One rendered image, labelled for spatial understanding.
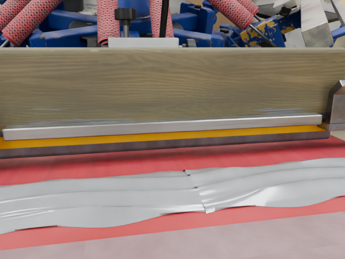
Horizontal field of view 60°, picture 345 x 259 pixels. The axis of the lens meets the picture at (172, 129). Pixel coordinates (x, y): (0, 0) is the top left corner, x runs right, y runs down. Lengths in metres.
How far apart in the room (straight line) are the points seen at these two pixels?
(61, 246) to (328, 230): 0.15
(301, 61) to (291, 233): 0.18
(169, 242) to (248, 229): 0.05
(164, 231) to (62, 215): 0.06
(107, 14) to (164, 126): 0.49
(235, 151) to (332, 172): 0.09
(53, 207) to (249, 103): 0.20
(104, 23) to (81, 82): 0.45
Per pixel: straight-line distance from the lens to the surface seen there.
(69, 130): 0.27
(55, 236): 0.19
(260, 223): 0.20
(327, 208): 0.23
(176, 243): 0.18
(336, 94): 0.34
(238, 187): 0.23
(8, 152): 0.31
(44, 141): 0.30
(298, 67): 0.33
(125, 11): 0.55
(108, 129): 0.27
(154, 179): 0.23
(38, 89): 0.28
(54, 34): 0.99
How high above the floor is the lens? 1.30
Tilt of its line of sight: 34 degrees down
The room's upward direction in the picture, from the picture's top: 4 degrees clockwise
